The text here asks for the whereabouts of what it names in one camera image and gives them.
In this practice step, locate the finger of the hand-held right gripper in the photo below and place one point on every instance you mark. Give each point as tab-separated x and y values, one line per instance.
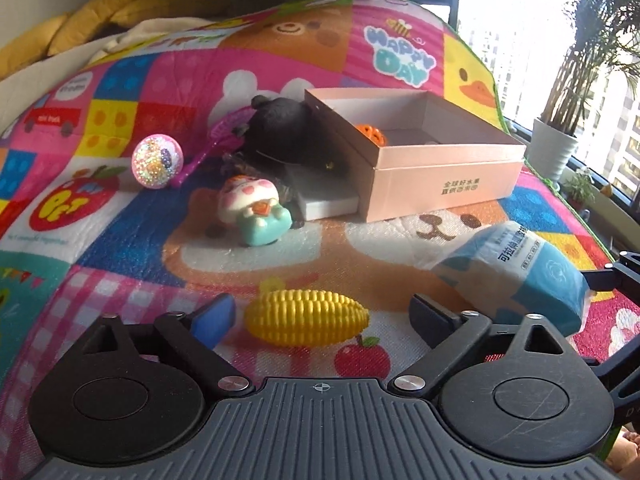
612	377
602	279

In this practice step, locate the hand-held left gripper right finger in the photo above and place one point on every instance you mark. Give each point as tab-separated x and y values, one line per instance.
425	316

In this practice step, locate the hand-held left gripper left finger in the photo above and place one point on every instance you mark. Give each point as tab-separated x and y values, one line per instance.
220	312

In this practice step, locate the yellow toy corn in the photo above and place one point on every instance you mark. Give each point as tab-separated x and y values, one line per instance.
300	317

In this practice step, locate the blue and white tissue pack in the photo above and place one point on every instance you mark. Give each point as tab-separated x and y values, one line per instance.
510	270

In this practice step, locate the white and teal squishy toy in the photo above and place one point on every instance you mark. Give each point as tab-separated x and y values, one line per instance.
250	200

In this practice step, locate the pink cardboard box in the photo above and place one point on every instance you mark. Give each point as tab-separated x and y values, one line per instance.
425	180

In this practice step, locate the white box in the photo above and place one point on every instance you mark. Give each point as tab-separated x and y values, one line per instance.
325	200

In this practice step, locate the black plush toy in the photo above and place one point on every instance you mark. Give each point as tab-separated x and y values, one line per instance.
285	130

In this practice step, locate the small potted plant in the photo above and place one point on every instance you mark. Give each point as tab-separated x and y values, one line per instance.
580	187

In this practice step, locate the potted palm in white pot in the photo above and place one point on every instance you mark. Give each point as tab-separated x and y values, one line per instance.
550	147

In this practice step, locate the glitter ball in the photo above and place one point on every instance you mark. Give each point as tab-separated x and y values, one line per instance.
157	160

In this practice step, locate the purple toy brush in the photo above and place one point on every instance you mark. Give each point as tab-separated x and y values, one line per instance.
227	127

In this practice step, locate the orange toy ball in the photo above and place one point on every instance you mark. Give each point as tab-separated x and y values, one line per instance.
370	134

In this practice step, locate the colourful printed play mat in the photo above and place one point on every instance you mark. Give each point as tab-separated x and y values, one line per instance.
400	60

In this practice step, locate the cream blanket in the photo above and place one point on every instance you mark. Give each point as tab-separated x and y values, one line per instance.
150	32

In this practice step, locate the yellow pillow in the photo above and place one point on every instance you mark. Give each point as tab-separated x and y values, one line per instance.
25	45
100	10
165	5

